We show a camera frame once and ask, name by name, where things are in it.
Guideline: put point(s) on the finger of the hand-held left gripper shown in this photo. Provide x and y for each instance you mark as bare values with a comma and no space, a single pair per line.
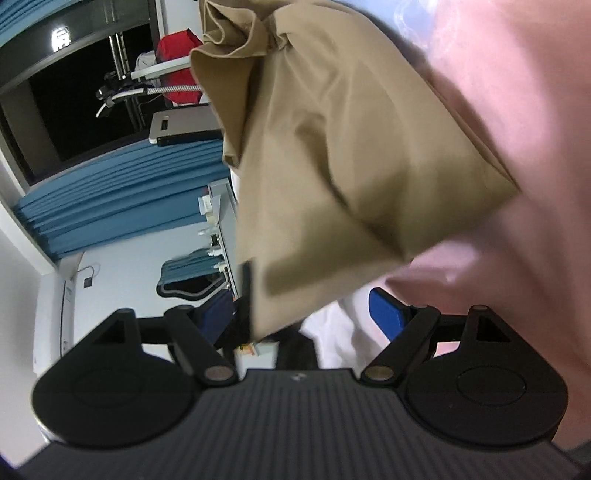
248,300

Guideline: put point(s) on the dark window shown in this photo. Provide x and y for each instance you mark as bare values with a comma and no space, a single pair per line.
69,115

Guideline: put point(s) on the blue curtain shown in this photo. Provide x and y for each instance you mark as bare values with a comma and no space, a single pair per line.
37,18
115,194

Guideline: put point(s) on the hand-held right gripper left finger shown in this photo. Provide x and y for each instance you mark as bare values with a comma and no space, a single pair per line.
217,314

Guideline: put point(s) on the wall socket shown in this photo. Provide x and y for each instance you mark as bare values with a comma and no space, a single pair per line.
87,282

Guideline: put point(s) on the red garment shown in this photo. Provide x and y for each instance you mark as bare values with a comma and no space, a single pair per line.
178,46

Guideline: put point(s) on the white hanging garment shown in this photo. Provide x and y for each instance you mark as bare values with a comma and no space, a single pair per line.
147,61

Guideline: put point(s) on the tall white bottle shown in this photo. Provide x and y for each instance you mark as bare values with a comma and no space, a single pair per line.
208,230

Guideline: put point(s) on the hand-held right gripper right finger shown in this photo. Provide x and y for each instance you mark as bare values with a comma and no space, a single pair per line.
390,314

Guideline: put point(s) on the white vanity desk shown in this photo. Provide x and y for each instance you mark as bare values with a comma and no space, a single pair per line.
227,221

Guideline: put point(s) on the pastel tie-dye bed sheet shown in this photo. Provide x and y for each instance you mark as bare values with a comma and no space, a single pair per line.
508,138

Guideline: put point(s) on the white box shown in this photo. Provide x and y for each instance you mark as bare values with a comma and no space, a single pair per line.
205,205

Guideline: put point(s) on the wavy black-framed mirror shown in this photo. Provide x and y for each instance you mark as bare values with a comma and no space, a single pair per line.
184,272

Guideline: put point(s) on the small white bottle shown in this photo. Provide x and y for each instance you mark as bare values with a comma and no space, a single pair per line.
217,252

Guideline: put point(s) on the tan shirt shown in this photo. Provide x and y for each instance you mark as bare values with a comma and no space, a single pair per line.
346,138

